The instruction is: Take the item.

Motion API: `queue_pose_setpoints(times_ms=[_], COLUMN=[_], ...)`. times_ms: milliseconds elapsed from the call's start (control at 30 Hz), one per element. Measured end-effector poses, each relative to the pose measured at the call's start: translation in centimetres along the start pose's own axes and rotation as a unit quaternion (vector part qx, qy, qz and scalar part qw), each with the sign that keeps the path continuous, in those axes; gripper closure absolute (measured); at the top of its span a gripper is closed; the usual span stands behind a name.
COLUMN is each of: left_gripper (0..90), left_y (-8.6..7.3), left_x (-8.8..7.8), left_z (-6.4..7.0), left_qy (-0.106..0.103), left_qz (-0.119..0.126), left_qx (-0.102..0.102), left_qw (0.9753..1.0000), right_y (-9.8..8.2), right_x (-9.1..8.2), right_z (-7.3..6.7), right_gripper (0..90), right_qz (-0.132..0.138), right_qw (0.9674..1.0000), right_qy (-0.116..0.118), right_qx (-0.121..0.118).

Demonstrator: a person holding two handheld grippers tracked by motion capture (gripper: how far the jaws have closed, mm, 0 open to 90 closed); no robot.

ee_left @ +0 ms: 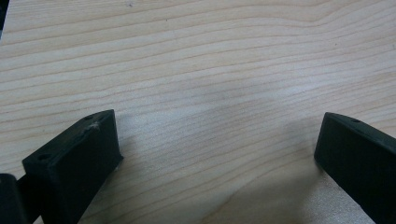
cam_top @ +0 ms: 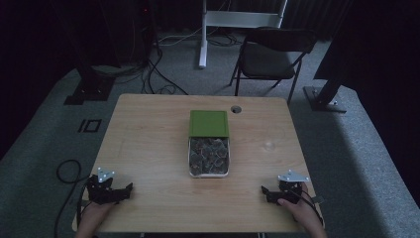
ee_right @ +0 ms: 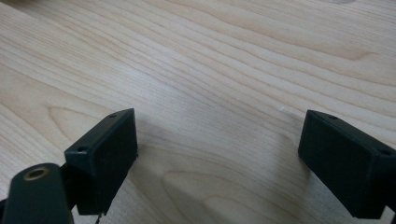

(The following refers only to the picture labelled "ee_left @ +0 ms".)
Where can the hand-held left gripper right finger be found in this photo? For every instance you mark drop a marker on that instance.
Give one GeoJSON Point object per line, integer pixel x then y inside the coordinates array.
{"type": "Point", "coordinates": [358, 158]}

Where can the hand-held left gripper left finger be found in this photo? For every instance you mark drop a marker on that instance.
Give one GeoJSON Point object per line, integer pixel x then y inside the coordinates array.
{"type": "Point", "coordinates": [73, 165]}

